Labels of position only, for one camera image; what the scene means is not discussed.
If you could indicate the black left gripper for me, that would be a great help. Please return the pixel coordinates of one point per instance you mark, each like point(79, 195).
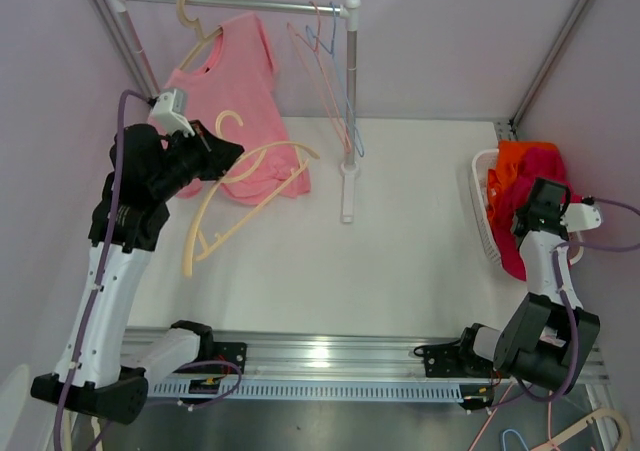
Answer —
point(217, 154)

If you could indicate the pink t shirt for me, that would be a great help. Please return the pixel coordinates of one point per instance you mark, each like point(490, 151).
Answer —
point(231, 94)

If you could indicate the beige hanger of magenta shirt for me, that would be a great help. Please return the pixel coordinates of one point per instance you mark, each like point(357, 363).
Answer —
point(240, 206)

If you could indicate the beige hanger of pink shirt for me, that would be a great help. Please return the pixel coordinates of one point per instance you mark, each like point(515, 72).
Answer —
point(202, 39)

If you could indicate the light blue wire hanger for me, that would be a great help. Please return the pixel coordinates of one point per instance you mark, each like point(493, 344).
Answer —
point(343, 106)

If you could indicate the pink wire hanger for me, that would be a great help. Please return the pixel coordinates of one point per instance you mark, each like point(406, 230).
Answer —
point(308, 48)

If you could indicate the orange t shirt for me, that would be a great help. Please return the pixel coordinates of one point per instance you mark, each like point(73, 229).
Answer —
point(505, 170)

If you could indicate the magenta t shirt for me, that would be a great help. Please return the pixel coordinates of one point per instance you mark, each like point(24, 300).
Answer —
point(519, 199)

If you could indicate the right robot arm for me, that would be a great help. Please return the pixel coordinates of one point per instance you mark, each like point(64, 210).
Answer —
point(546, 342)

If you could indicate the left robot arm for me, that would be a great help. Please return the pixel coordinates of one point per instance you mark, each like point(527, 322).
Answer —
point(148, 170)

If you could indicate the pink hanger on floor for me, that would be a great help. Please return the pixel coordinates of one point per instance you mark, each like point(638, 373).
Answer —
point(513, 410)

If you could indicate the blue hanger on floor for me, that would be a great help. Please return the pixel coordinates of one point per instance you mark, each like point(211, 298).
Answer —
point(512, 436)

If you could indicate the beige hanger on floor right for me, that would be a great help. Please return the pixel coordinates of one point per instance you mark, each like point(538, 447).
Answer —
point(623, 441)

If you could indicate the metal clothes rack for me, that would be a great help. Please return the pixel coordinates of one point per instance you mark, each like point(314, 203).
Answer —
point(349, 12)

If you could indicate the white perforated laundry basket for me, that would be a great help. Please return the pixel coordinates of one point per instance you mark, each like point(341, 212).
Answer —
point(478, 188)

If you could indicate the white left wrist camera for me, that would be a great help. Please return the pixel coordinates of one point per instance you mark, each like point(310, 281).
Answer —
point(169, 112)

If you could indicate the aluminium mounting rail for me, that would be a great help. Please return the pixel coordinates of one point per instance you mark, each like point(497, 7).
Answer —
point(325, 357)

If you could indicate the white slotted cable duct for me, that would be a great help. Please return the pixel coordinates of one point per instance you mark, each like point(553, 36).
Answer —
point(301, 390)

